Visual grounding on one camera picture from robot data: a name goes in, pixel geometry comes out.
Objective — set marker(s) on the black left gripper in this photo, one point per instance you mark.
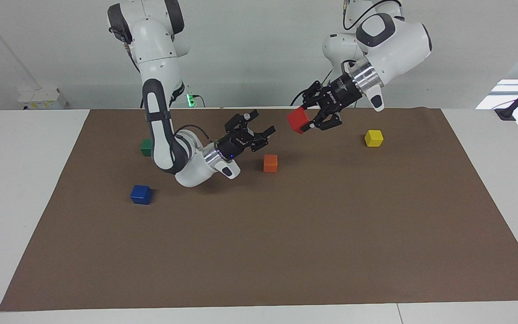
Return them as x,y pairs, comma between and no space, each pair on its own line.
340,94

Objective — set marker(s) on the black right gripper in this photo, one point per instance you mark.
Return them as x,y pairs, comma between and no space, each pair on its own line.
236,140

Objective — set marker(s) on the red cube block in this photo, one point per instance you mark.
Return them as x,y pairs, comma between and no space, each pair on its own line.
298,120

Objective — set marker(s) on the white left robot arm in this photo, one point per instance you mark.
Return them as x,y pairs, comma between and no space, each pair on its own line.
389,40

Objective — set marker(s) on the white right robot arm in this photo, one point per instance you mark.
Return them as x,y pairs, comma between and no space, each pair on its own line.
160,112

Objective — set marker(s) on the orange cube block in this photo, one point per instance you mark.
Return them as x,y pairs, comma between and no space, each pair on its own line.
270,163

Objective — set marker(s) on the yellow cube block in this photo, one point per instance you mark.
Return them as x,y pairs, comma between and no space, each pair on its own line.
373,138

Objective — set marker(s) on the green cube block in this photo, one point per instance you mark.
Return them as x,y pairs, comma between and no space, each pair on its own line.
146,147

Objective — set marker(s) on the blue cube block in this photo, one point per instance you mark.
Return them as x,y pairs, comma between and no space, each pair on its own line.
140,195

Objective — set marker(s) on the brown table mat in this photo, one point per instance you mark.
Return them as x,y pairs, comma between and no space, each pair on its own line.
263,243

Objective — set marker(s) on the white box with yellow labels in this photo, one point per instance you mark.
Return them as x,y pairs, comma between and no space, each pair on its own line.
43,100

